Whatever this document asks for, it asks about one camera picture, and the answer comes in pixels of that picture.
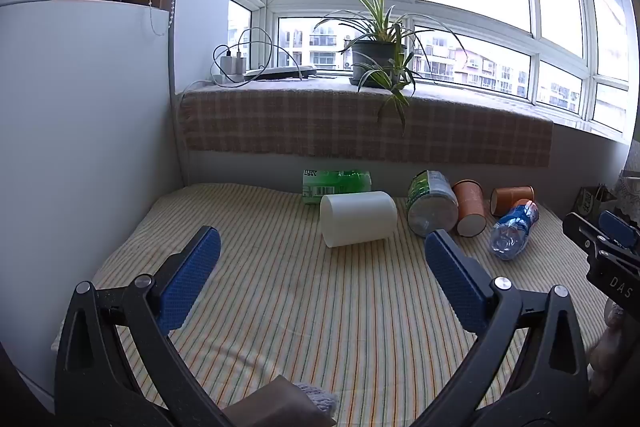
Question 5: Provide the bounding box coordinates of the dark printed box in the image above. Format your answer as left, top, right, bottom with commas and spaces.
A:
573, 185, 618, 215

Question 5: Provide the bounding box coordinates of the potted spider plant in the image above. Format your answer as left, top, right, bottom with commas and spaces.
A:
314, 0, 468, 136

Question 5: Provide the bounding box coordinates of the clear bottle with blue label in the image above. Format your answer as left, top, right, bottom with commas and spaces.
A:
488, 199, 540, 261

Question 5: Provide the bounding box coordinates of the white window frame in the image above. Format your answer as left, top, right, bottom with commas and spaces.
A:
229, 0, 637, 142

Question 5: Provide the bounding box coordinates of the striped bed sheet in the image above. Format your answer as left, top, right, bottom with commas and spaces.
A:
50, 183, 613, 427

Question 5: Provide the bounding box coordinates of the white charger with cables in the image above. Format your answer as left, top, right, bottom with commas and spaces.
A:
212, 27, 304, 82

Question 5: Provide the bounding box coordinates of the orange paper cup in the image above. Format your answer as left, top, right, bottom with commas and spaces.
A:
489, 185, 535, 218
452, 179, 488, 238

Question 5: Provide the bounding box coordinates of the white power strip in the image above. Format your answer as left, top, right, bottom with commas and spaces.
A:
210, 71, 247, 86

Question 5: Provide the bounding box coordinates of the plaid windowsill cloth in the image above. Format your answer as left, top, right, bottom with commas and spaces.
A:
180, 77, 554, 168

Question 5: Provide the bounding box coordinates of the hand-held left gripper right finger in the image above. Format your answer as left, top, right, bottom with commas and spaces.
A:
410, 229, 591, 427

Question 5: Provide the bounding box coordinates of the green plastic bottle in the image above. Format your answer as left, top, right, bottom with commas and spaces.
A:
301, 169, 374, 206

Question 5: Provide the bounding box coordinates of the white cabinet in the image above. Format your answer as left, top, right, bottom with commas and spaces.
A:
0, 0, 193, 413

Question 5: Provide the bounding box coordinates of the brown cardboard piece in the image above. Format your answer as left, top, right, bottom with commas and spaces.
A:
220, 375, 337, 427

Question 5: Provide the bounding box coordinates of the person's right hand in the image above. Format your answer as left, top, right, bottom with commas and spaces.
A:
586, 297, 628, 405

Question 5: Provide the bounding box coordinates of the grey knitted cloth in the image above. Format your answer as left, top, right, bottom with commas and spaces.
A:
294, 382, 340, 417

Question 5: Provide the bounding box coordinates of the clear bottle with green label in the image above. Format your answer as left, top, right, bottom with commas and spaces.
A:
405, 170, 460, 238

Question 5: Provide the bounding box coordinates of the white lace cloth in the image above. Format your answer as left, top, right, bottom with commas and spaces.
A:
616, 168, 640, 220

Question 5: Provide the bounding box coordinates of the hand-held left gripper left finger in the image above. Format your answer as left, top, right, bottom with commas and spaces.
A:
54, 225, 236, 427

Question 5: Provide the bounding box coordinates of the black flat device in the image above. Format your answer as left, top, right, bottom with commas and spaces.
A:
243, 65, 317, 82

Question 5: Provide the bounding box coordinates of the white cup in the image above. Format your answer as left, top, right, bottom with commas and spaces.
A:
320, 191, 399, 249

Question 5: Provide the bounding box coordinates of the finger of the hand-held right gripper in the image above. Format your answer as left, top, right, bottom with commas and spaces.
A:
562, 212, 608, 258
598, 210, 640, 253

